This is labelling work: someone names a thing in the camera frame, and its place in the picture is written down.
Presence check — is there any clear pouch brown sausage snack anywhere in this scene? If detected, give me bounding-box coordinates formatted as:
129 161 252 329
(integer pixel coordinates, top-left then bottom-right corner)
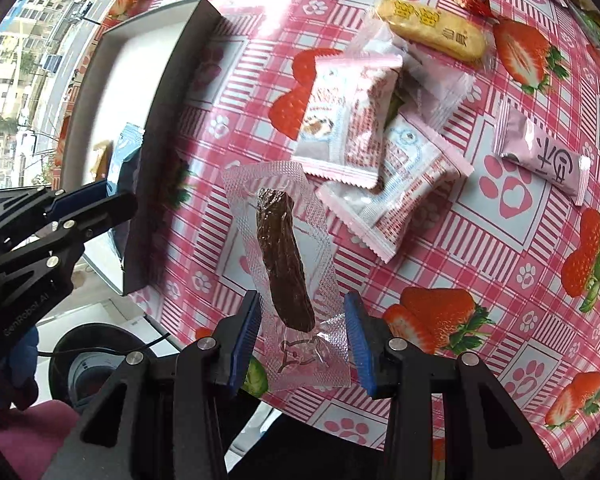
223 160 351 391

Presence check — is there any yellow biscuit packet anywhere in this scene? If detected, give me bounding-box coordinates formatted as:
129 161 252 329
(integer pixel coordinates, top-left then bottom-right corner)
374 0 488 63

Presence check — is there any light blue snack packet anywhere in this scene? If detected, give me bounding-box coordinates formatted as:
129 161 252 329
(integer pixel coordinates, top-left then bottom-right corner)
107 122 144 260

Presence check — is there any brown gold snack packet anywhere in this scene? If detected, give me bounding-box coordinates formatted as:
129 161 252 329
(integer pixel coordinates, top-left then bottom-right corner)
90 141 114 182

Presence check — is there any pink mauve snack bar packet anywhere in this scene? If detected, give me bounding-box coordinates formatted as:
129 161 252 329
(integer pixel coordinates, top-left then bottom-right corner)
493 101 593 207

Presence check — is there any green snack packet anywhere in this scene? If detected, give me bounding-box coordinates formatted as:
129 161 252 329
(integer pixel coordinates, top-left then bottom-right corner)
568 2 600 44

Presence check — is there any grey cardboard box tray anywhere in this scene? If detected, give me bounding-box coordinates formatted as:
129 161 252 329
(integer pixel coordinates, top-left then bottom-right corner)
61 0 221 295

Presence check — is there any blue gloved left hand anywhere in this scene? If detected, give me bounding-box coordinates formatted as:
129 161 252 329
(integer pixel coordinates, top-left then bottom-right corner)
0 326 40 411

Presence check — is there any black round bin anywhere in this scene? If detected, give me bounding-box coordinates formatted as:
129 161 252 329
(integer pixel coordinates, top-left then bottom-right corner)
47 322 182 413

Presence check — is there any pink white snack packet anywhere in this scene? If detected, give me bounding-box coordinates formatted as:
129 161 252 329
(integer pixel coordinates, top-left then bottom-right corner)
291 53 403 190
317 110 474 262

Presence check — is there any strawberry paw print tablecloth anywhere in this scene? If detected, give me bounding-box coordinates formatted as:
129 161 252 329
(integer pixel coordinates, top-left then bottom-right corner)
49 0 600 468

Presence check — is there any clear dark snack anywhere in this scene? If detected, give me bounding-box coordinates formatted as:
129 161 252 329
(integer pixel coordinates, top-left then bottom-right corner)
344 18 476 132

